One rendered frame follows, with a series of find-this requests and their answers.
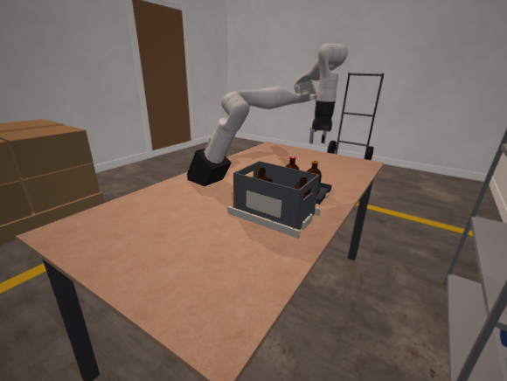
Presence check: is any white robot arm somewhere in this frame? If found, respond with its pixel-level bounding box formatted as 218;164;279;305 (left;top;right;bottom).
204;44;347;163

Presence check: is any dark grey divided crate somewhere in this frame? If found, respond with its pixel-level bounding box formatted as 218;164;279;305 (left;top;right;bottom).
233;161;320;230

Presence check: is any brown bottle with green band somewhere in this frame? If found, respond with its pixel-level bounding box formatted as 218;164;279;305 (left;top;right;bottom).
307;161;322;194

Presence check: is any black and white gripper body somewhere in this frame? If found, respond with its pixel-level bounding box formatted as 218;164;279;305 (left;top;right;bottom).
309;87;337;130

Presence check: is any brown glass bottle with red label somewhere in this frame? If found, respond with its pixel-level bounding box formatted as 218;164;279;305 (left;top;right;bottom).
286;156;299;170

